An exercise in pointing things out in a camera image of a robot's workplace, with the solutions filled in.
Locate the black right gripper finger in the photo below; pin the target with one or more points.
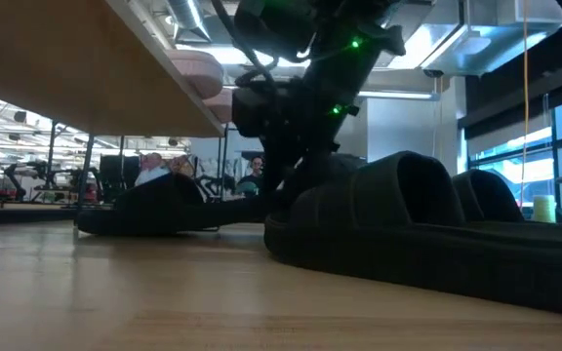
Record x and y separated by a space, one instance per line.
308 175
273 170

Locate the pink slide sandal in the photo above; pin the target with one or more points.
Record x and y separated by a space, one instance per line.
198 73
222 107

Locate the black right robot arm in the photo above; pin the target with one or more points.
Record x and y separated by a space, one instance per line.
349 24

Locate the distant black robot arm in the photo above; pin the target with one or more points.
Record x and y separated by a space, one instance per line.
12 175

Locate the wooden shelf board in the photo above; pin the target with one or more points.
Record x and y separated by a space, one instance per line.
66 63

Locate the person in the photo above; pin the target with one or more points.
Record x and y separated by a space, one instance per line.
151 170
256 168

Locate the ceiling tube light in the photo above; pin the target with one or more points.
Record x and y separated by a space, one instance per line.
398 95

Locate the yellow-green cup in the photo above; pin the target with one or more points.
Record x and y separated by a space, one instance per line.
544 209

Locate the colourful wall hanging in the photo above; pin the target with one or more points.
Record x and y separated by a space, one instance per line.
183 167

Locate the ceiling security camera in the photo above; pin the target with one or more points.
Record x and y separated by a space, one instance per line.
433 73

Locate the round silver ceiling duct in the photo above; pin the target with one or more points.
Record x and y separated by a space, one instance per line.
188 17

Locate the large rectangular silver duct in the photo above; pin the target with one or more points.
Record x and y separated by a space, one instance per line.
495 44

